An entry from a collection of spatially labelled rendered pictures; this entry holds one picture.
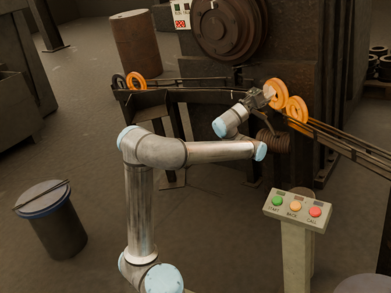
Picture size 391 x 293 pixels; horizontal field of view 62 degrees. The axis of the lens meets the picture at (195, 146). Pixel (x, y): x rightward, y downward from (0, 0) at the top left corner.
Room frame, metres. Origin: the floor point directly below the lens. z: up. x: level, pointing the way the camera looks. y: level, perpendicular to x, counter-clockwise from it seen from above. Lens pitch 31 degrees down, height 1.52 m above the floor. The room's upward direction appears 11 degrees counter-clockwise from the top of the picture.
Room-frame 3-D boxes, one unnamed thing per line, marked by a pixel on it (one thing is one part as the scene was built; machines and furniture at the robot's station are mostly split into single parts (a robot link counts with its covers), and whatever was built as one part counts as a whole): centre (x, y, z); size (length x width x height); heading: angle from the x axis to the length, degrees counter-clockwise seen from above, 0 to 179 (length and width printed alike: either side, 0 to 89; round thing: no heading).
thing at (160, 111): (2.09, 0.25, 0.36); 0.26 x 0.20 x 0.72; 83
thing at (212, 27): (1.86, -0.25, 1.11); 0.28 x 0.06 x 0.28; 48
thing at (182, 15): (2.24, -0.13, 1.15); 0.26 x 0.02 x 0.18; 48
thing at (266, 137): (1.61, -0.47, 0.27); 0.22 x 0.13 x 0.53; 48
